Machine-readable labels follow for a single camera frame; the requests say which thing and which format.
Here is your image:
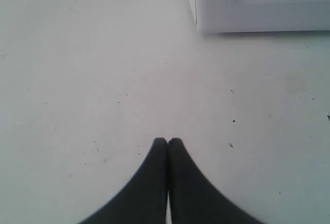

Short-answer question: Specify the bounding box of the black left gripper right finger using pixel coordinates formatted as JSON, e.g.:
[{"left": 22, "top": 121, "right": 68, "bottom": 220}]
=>
[{"left": 168, "top": 138, "right": 261, "bottom": 223}]

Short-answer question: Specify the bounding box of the white microwave door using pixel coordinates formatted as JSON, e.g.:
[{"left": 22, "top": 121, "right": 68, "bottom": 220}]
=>
[{"left": 189, "top": 0, "right": 329, "bottom": 33}]

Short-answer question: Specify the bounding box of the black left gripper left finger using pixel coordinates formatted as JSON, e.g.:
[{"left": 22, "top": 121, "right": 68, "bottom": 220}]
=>
[{"left": 82, "top": 137, "right": 168, "bottom": 223}]

